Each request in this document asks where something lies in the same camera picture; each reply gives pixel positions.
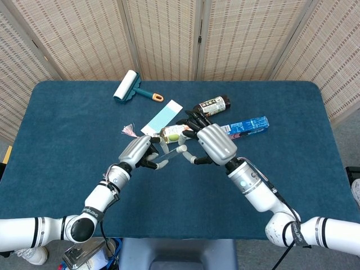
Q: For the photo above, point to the blue velvet tablecloth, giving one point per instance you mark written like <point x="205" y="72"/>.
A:
<point x="180" y="202"/>

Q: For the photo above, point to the clear glass test tube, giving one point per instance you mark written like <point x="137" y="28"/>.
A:
<point x="168" y="155"/>

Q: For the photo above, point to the shiny metal box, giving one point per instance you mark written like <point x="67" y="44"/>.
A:
<point x="81" y="254"/>

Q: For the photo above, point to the white sneaker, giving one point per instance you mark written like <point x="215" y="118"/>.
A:
<point x="356" y="191"/>
<point x="38" y="255"/>

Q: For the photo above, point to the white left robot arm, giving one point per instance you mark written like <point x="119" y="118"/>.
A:
<point x="98" y="199"/>

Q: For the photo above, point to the black box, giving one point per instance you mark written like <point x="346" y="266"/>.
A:
<point x="353" y="174"/>

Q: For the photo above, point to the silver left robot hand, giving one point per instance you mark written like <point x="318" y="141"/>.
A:
<point x="135" y="152"/>

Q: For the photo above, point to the dark brown drink bottle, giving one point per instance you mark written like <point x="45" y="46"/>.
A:
<point x="215" y="105"/>

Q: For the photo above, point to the black screen hinge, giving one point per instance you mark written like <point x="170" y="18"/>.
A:
<point x="200" y="39"/>

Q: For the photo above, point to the blue cookie box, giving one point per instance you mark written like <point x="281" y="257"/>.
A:
<point x="253" y="125"/>

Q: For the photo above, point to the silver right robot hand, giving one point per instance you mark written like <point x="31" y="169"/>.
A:
<point x="216" y="143"/>

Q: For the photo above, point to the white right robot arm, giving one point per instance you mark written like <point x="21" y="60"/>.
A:
<point x="258" y="194"/>

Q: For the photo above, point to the teal lint roller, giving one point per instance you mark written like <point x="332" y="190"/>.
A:
<point x="125" y="84"/>

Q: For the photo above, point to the yellow juice bottle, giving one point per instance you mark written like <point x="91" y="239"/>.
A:
<point x="171" y="132"/>

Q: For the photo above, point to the woven bamboo folding screen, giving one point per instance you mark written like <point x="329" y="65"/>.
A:
<point x="163" y="33"/>

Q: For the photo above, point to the paper bookmark with pink tassel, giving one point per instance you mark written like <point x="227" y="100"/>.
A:
<point x="166" y="115"/>

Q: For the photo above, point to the blue storage bin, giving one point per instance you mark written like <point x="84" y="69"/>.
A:
<point x="118" y="250"/>

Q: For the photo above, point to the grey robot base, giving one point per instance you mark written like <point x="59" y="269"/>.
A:
<point x="177" y="253"/>

